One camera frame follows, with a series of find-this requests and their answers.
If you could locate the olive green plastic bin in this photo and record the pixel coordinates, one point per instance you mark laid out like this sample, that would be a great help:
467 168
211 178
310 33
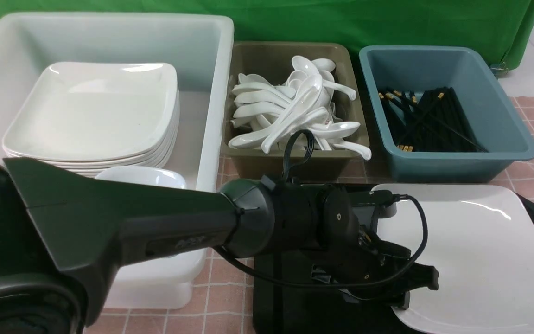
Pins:
272 60

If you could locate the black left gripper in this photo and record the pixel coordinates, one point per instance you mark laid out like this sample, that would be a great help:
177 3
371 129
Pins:
354 254

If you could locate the stack of white square plates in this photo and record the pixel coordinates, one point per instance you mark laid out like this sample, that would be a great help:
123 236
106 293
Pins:
88 117

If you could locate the green backdrop cloth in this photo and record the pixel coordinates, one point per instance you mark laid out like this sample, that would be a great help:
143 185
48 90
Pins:
497 29

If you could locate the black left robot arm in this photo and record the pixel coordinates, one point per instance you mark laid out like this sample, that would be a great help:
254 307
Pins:
63 238

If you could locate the blue plastic bin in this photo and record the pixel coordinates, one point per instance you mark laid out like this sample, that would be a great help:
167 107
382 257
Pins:
495 122

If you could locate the pile of white ceramic spoons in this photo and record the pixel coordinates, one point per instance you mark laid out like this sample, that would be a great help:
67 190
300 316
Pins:
299 114

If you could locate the large white square rice plate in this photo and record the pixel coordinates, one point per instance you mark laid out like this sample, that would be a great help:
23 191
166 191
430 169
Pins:
481 240

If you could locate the large white plastic tub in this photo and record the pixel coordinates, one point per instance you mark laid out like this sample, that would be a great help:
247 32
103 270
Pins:
198 46

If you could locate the bundle of black chopsticks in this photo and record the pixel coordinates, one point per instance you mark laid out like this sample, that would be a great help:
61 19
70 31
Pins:
432 122

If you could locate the black serving tray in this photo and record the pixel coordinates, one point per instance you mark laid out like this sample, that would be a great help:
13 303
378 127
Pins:
303 311

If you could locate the stack of small white bowls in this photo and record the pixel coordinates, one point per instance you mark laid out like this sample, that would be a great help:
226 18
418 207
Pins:
144 176

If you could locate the pink checkered tablecloth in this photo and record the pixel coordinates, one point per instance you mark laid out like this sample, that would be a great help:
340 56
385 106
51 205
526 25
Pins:
221 296

